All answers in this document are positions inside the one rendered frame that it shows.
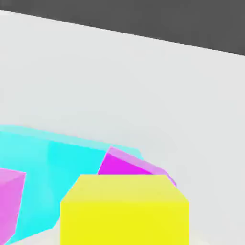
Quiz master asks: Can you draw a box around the small yellow cube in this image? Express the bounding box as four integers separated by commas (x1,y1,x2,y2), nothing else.
60,174,190,245

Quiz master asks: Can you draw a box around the small magenta cube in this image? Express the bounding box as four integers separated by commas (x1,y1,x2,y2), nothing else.
97,146,177,188

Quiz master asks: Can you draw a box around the small pink cube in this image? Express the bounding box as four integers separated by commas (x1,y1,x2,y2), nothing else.
0,167,27,245

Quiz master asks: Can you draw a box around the large cyan box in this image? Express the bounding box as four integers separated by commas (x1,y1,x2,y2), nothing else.
0,124,144,245

